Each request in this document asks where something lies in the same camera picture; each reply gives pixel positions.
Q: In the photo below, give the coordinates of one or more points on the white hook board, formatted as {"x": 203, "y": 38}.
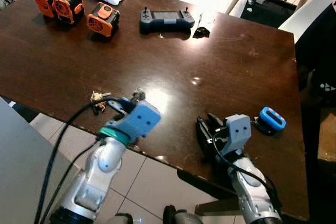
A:
{"x": 26, "y": 166}

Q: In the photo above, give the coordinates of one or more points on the brass key bunch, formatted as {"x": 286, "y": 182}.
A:
{"x": 96, "y": 98}

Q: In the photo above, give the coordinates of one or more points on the dark blue remote controller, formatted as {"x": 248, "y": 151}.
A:
{"x": 167, "y": 22}

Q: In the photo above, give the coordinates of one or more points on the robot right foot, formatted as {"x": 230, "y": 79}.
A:
{"x": 181, "y": 216}

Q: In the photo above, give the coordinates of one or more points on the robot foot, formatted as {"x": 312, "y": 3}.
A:
{"x": 124, "y": 219}
{"x": 181, "y": 216}

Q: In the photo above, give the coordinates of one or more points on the small black object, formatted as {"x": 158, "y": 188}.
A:
{"x": 201, "y": 32}

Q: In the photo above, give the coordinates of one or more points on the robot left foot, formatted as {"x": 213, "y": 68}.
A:
{"x": 124, "y": 219}

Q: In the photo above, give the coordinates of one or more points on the black hard case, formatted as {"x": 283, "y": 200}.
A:
{"x": 268, "y": 10}

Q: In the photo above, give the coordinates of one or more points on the person in black shirt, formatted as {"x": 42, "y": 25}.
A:
{"x": 317, "y": 51}

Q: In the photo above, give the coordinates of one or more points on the white chair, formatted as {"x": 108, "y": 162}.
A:
{"x": 310, "y": 11}

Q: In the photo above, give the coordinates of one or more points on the light blue left wrist camera mount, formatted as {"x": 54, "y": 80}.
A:
{"x": 140, "y": 119}

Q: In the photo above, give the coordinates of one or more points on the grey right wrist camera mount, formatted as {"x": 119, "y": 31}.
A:
{"x": 238, "y": 129}

